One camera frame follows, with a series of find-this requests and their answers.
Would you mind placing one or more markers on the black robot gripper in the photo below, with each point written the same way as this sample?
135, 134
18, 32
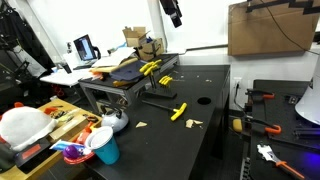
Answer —
170, 6

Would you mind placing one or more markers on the black hex key stand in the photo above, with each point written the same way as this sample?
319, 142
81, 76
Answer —
161, 94

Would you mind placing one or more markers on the taped cardboard box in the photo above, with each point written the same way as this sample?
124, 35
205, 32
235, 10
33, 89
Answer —
151, 49

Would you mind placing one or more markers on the open empty cardboard box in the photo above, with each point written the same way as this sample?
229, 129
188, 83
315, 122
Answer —
133, 36

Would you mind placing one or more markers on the small tan paper scrap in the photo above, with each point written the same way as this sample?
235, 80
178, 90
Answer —
208, 80

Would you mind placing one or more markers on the dark blue plastic lid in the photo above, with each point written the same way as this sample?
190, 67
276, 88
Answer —
128, 73

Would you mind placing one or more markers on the large brown cardboard panel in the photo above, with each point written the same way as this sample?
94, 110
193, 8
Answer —
253, 33

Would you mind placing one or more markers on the light wooden board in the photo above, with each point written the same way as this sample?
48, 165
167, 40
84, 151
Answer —
110, 69

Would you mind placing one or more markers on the crumpled tan paper scrap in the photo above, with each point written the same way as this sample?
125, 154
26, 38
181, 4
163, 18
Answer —
189, 123

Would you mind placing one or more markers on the triangular tan paper scrap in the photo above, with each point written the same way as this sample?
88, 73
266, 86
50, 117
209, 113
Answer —
141, 124

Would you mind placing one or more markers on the black clamp orange grip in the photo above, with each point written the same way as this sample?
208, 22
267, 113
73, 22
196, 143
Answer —
263, 95

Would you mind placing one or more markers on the yellow sponge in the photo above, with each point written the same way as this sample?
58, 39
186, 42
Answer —
237, 125

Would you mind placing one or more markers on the black zigzag strip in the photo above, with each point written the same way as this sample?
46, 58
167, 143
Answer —
300, 4

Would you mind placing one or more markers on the white desk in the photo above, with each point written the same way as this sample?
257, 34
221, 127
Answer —
63, 77

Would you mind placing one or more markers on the light wooden table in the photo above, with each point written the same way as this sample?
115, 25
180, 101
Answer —
68, 104

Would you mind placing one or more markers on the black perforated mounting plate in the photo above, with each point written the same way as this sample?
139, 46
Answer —
283, 110

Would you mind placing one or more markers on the red orange hand tool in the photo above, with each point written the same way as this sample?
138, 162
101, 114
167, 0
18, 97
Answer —
83, 135

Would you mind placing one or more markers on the blue plastic cup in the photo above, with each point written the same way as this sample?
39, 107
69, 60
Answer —
108, 151

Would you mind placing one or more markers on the wooden block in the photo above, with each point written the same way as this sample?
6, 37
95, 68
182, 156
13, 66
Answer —
66, 128

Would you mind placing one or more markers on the black hanging jackets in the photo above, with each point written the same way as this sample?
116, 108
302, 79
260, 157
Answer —
20, 40

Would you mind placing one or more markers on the white blue toothpaste tube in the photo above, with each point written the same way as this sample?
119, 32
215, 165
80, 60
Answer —
63, 145

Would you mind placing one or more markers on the purple toy ball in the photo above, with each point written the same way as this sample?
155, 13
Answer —
70, 152

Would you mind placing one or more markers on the black aluminium bar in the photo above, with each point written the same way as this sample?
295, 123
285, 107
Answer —
306, 132

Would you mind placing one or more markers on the red plastic plate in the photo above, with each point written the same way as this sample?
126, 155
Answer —
78, 160

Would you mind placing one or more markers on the white fluffy mound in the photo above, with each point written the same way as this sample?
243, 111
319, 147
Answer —
23, 126

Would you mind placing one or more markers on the black kitchen scale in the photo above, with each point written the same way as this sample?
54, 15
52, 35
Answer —
31, 151

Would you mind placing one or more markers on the black side table aluminium frame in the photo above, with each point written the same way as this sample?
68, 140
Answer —
166, 61

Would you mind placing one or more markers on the white wall outlet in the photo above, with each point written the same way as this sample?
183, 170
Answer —
238, 81

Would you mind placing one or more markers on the open laptop with black frame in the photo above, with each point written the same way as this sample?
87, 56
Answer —
84, 48

